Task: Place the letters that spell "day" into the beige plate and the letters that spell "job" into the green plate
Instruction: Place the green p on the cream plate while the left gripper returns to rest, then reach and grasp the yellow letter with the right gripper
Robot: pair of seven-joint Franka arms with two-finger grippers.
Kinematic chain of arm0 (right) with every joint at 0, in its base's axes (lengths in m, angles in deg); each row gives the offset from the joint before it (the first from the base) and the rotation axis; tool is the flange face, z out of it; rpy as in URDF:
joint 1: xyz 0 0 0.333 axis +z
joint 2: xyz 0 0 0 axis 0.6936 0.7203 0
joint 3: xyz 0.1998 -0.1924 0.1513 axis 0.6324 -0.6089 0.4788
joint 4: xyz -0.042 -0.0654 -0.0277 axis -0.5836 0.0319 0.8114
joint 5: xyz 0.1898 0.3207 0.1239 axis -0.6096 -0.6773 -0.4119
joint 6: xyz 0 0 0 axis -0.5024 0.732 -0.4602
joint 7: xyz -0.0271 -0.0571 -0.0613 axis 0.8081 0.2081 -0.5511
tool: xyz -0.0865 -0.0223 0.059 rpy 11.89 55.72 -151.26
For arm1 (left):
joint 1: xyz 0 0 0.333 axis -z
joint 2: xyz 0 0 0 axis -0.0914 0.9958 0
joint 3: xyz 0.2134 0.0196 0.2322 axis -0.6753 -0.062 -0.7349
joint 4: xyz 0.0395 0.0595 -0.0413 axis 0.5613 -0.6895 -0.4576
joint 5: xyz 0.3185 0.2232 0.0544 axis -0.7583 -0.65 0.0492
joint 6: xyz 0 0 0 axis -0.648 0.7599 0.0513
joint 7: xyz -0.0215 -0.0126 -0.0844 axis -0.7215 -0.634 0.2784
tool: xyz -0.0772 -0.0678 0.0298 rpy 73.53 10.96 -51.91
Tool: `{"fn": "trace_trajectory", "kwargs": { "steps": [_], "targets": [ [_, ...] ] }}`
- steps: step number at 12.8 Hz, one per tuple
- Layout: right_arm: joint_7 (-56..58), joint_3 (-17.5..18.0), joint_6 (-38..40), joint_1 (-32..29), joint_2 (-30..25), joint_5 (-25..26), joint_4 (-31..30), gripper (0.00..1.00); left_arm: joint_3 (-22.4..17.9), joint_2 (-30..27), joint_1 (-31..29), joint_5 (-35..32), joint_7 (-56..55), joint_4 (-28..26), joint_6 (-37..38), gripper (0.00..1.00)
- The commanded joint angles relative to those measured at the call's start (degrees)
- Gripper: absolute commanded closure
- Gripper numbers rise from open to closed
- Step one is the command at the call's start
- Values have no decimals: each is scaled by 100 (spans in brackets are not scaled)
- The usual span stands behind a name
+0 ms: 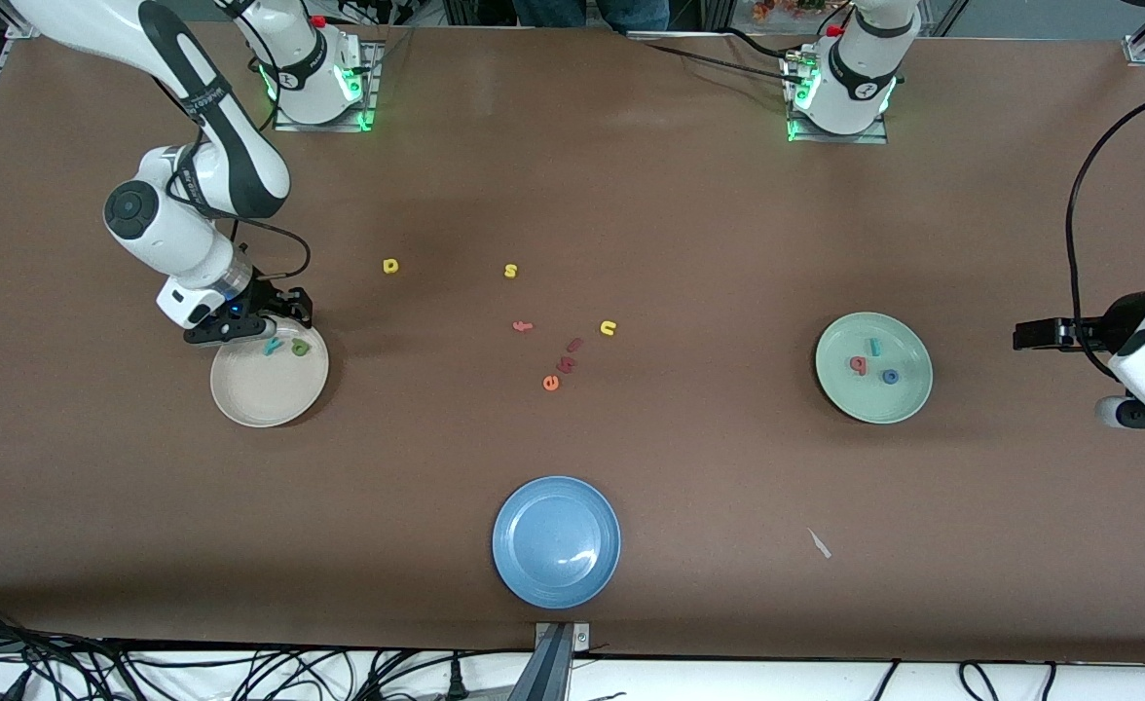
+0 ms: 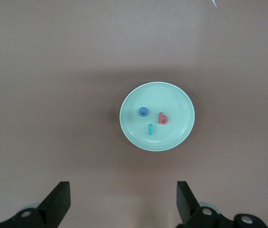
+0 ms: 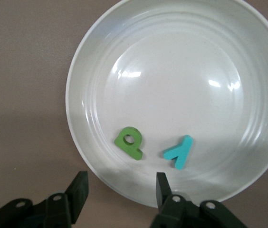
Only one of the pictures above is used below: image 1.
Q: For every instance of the beige round plate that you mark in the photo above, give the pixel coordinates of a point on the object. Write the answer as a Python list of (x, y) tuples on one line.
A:
[(261, 389)]

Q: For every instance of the small white paper scrap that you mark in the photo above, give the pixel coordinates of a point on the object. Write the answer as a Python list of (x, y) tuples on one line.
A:
[(820, 544)]

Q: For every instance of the teal foam letter y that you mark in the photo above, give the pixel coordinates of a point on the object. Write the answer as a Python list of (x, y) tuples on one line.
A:
[(274, 345)]

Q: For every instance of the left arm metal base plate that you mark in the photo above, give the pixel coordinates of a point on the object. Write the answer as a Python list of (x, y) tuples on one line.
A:
[(835, 138)]

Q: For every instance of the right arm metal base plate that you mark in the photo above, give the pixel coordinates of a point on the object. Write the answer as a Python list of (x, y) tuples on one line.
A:
[(319, 127)]

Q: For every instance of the orange floral object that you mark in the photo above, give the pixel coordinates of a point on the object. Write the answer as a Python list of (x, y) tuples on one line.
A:
[(787, 10)]

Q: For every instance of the brown paper table cover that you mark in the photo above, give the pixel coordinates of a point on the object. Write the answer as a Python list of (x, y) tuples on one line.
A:
[(572, 195)]

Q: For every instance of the person in blue jeans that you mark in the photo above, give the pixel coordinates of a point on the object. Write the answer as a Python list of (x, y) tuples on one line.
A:
[(572, 12)]

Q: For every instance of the green foam letter p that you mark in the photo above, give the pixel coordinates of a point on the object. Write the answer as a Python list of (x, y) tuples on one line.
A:
[(300, 348)]

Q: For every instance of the blue round plate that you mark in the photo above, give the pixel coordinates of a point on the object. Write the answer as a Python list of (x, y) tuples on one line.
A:
[(553, 545)]

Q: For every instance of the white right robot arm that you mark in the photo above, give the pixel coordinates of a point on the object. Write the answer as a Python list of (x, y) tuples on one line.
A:
[(164, 234)]

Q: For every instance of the grey metal camera bracket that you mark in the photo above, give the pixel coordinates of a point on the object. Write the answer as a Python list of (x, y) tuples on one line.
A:
[(555, 662)]

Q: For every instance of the pale green round plate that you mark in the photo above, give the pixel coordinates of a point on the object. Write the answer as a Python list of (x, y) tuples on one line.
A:
[(874, 399)]

